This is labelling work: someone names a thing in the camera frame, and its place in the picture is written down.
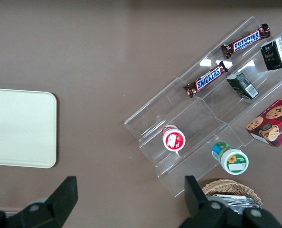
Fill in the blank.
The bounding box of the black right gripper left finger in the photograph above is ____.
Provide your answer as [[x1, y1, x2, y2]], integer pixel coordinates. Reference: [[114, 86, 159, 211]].
[[7, 176, 79, 228]]

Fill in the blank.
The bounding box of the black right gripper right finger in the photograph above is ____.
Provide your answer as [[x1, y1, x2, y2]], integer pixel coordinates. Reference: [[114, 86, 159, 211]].
[[179, 175, 229, 228]]

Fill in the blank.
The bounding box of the light wicker basket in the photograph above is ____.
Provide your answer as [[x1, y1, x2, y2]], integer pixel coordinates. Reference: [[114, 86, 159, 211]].
[[201, 179, 264, 209]]

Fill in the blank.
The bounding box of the cream rectangular tray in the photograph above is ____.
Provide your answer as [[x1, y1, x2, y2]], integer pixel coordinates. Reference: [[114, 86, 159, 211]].
[[0, 87, 58, 169]]

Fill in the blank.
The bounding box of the aluminium foil container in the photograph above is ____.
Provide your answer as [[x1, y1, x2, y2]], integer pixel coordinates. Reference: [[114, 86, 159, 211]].
[[208, 193, 263, 216]]

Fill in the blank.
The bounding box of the green lid yogurt cup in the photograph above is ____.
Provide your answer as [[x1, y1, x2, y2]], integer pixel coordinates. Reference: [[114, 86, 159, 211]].
[[211, 142, 249, 176]]

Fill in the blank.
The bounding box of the red lid yogurt cup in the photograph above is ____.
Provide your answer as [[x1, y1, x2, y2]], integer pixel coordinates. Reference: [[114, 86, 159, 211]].
[[161, 124, 187, 152]]

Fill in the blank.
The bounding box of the clear acrylic stepped stand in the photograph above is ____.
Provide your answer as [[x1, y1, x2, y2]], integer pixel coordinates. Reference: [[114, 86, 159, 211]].
[[123, 16, 282, 198]]

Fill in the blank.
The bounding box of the red plaid cookie box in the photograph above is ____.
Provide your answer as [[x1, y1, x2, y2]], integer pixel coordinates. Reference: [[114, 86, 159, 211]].
[[245, 87, 282, 148]]

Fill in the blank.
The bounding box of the Snickers chocolate bar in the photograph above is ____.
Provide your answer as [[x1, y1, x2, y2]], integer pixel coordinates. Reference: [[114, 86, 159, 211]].
[[221, 23, 271, 59], [183, 60, 229, 98]]

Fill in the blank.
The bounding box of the small black white carton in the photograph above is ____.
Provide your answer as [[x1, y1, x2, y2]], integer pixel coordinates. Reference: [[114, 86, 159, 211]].
[[226, 72, 260, 99], [260, 38, 282, 71]]

